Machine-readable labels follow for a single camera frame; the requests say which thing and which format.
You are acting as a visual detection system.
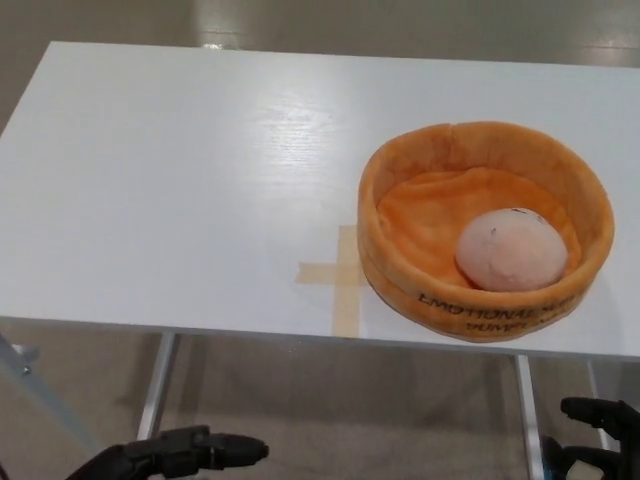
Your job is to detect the white metal table leg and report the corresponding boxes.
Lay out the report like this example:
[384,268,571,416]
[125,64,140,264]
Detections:
[136,331,180,442]
[514,354,545,480]
[586,358,609,401]

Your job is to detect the pink round plush toy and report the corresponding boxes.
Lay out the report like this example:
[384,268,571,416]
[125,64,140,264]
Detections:
[454,206,571,293]

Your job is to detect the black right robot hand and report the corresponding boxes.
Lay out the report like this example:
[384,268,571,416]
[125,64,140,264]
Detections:
[542,396,640,480]

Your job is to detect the short beige masking tape strip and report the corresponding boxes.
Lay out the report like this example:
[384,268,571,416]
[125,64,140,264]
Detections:
[297,261,362,288]

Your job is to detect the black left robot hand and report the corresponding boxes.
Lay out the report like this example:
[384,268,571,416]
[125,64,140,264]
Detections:
[53,424,271,480]

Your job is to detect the orange plush round basket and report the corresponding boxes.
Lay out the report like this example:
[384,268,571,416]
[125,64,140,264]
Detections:
[356,120,616,344]

